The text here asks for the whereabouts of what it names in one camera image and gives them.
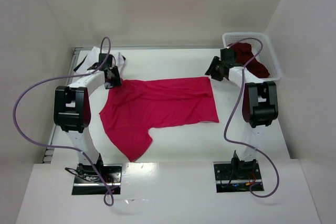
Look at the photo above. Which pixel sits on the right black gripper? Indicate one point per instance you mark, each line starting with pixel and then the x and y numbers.
pixel 214 68

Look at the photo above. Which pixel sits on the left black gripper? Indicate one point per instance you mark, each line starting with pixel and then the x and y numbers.
pixel 113 77

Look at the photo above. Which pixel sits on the bright red t shirt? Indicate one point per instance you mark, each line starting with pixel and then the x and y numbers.
pixel 132 109

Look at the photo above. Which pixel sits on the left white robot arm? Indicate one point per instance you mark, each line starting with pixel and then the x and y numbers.
pixel 72 113

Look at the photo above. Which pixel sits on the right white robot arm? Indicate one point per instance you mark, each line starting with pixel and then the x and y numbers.
pixel 259 105

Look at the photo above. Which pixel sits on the white folded t shirt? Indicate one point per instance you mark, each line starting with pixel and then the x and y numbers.
pixel 93 57

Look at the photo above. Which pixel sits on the white plastic basket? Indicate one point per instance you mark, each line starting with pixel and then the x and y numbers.
pixel 267 56

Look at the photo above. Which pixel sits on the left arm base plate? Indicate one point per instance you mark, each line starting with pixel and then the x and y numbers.
pixel 87 182

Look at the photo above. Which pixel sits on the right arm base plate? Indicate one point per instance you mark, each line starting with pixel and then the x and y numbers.
pixel 231 178

